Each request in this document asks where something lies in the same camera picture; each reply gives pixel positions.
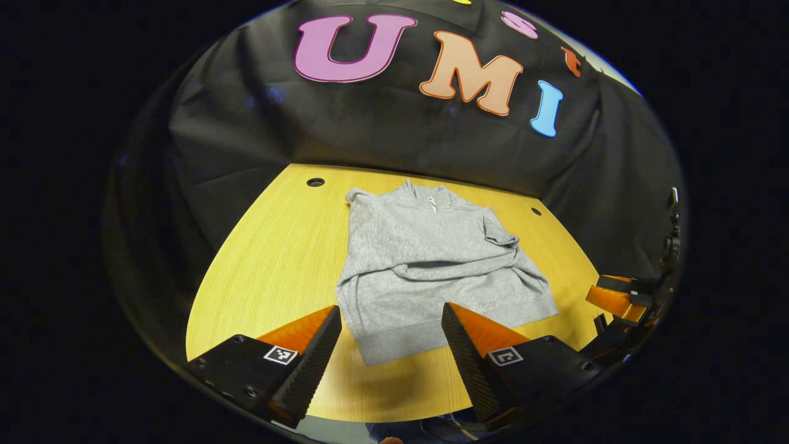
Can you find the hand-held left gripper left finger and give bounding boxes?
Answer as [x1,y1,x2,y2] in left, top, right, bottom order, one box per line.
[188,304,343,429]

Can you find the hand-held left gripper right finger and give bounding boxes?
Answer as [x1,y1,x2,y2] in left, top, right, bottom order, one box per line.
[441,302,603,430]

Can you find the grey zip-neck sweatshirt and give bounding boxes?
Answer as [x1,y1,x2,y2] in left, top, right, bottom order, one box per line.
[336,180,558,366]

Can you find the person's dark blue trousers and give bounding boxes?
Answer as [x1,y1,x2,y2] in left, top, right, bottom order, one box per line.
[364,414,488,442]

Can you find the black backdrop cloth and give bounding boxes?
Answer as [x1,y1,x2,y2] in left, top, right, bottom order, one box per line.
[105,0,685,346]

